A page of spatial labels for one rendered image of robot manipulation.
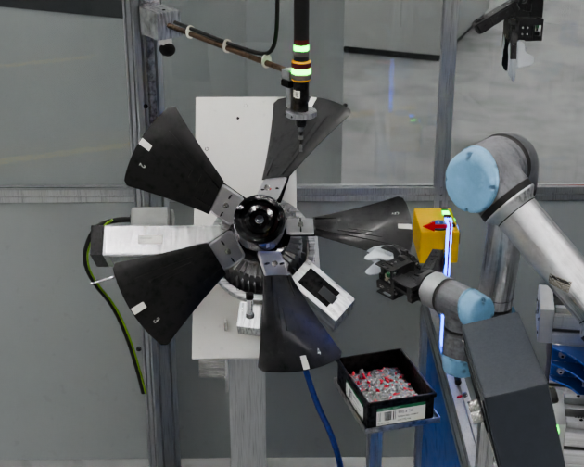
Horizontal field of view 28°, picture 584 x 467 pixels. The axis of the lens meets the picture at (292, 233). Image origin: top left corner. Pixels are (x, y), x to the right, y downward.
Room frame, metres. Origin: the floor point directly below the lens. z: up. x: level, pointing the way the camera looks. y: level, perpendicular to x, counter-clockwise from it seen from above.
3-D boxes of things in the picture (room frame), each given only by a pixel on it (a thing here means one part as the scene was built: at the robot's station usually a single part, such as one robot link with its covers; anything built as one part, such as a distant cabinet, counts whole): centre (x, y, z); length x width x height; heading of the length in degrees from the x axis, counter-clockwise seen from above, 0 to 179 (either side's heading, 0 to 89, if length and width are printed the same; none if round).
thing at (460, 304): (2.10, -0.35, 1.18); 0.11 x 0.08 x 0.09; 38
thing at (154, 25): (3.00, 0.35, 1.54); 0.10 x 0.07 x 0.08; 36
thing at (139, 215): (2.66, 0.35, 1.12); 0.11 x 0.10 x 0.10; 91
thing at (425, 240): (2.79, -0.38, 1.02); 0.16 x 0.10 x 0.11; 1
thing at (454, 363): (2.11, -0.36, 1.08); 0.11 x 0.08 x 0.11; 142
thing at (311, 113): (2.50, -0.01, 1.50); 0.09 x 0.07 x 0.10; 36
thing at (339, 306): (2.52, -0.07, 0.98); 0.20 x 0.16 x 0.20; 1
